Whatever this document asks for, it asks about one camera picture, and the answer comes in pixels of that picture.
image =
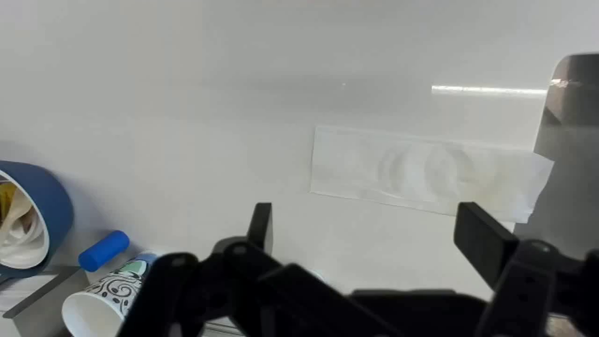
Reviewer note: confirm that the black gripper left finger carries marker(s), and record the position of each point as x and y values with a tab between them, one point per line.
244	283

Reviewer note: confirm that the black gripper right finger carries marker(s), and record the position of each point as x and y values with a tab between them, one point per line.
530	280

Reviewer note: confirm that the blue cylindrical cap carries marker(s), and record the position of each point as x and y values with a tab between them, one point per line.
103	251

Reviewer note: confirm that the patterned paper cup right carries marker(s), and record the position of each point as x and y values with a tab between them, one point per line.
103	306

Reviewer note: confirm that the blue rimmed white bowl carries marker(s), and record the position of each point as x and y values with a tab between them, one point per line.
36	220

